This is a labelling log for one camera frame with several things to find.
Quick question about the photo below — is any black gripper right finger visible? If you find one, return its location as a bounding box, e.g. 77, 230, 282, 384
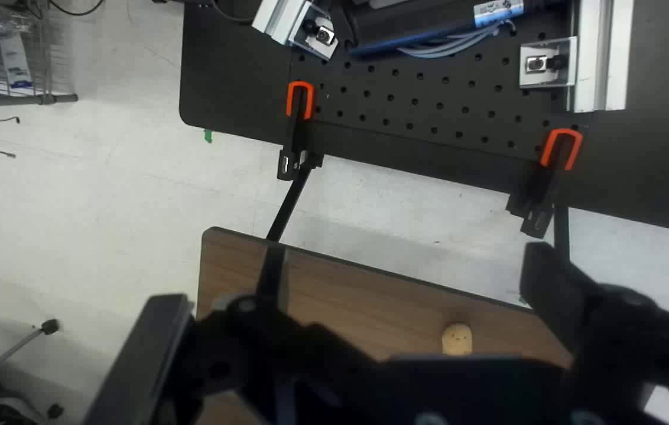
517, 239, 600, 352

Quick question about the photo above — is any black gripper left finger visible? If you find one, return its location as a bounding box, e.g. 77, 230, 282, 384
255, 241, 295, 322

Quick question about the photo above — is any beige toy potato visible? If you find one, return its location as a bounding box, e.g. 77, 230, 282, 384
439, 319, 478, 360

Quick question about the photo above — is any orange black bar clamp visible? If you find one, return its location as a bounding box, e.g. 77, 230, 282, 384
503, 125, 585, 267
262, 78, 325, 247

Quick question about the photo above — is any black pegboard robot cart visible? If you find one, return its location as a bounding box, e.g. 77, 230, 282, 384
176, 0, 669, 237

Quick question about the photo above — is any grey rod with black tip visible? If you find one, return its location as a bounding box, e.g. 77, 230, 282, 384
0, 316, 63, 401

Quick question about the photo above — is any white blue label box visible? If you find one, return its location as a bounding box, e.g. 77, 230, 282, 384
470, 0, 528, 32

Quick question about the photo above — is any black chair base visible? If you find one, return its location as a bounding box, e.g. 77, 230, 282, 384
0, 365, 69, 425

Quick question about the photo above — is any grey shelf with boxes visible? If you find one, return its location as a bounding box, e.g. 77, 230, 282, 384
0, 0, 80, 110

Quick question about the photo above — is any silver camera mount block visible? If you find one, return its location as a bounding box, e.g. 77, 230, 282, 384
251, 0, 342, 62
517, 36, 578, 91

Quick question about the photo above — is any aluminium extrusion post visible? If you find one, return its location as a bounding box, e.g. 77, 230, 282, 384
568, 0, 635, 117

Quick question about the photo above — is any blue cable bundle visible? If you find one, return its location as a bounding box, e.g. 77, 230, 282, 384
347, 21, 519, 62

